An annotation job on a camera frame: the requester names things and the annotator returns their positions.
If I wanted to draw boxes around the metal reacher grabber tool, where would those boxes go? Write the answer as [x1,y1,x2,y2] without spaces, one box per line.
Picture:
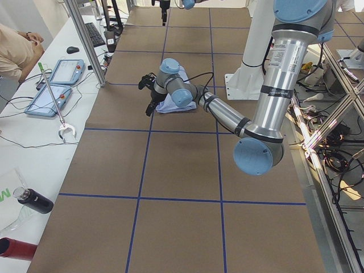
[38,62,76,143]

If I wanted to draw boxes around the blue teach pendant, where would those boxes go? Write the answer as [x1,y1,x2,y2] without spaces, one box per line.
[49,59,85,85]
[24,84,72,117]

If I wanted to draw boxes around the black computer mouse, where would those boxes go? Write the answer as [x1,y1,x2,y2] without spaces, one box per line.
[66,46,80,54]

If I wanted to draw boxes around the white pedestal column base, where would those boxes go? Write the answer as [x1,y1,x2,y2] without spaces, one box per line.
[225,0,275,100]

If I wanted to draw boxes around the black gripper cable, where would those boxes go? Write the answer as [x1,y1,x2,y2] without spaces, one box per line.
[187,71,220,114]

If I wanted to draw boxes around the upper blue teach pendant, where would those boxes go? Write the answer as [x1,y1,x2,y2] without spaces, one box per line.
[49,59,85,85]

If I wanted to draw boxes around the person in beige shirt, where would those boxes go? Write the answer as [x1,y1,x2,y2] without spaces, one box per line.
[1,24,44,84]

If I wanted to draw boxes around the lower blue teach pendant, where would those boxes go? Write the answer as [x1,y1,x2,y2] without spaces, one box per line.
[24,84,72,117]

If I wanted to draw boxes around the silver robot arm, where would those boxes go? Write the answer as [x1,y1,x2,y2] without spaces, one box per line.
[151,0,206,26]
[138,1,336,175]

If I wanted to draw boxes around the aluminium frame post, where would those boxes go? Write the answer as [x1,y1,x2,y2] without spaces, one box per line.
[64,0,106,87]

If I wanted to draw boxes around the black water bottle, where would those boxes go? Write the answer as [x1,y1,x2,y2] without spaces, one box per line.
[13,187,53,214]

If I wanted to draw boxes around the red water bottle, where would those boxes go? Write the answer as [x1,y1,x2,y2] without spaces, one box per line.
[1,237,38,261]

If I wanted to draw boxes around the black keyboard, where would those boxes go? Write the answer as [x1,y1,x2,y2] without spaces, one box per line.
[85,23,105,47]

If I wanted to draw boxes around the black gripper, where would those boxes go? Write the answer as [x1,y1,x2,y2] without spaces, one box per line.
[151,0,171,26]
[138,73,166,116]

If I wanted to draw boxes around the light blue striped shirt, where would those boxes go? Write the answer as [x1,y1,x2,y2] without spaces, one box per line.
[155,65,197,114]

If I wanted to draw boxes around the clear plastic bag green print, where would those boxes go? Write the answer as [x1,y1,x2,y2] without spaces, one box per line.
[1,168,35,235]

